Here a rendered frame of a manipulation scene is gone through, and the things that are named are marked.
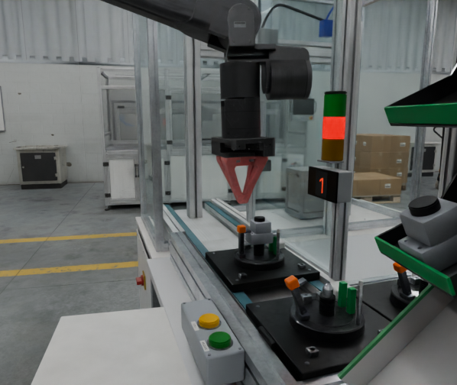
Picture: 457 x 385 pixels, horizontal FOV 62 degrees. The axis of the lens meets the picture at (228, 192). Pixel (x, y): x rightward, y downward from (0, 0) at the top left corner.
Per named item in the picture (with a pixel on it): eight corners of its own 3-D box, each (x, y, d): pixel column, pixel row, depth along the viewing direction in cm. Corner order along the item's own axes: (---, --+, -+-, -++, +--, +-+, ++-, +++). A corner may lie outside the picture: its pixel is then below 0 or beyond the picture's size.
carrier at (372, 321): (301, 385, 59) (305, 310, 57) (244, 312, 81) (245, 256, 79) (424, 355, 67) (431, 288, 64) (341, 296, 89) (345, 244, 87)
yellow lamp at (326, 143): (328, 161, 87) (329, 139, 86) (316, 159, 91) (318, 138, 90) (347, 160, 88) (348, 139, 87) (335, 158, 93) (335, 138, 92)
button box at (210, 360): (206, 389, 65) (205, 357, 64) (181, 327, 85) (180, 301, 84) (244, 380, 68) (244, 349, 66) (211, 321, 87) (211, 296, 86)
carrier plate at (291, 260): (231, 292, 91) (231, 283, 90) (205, 258, 113) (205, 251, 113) (319, 279, 98) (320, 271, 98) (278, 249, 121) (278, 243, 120)
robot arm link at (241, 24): (222, 28, 59) (227, 3, 50) (296, 27, 60) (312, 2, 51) (225, 107, 59) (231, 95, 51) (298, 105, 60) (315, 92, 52)
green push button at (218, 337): (212, 355, 66) (212, 344, 66) (205, 343, 70) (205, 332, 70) (234, 351, 68) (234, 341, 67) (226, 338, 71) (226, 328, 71)
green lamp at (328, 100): (331, 116, 85) (332, 93, 84) (319, 116, 89) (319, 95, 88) (350, 116, 86) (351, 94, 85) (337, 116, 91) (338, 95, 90)
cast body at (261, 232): (251, 245, 101) (251, 220, 100) (245, 241, 106) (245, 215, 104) (280, 242, 104) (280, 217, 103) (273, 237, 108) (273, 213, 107)
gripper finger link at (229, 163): (251, 195, 64) (250, 138, 62) (270, 204, 57) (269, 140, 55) (212, 199, 62) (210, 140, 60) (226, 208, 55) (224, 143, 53)
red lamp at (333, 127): (329, 139, 86) (331, 117, 85) (318, 137, 90) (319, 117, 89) (348, 138, 87) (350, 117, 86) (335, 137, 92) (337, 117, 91)
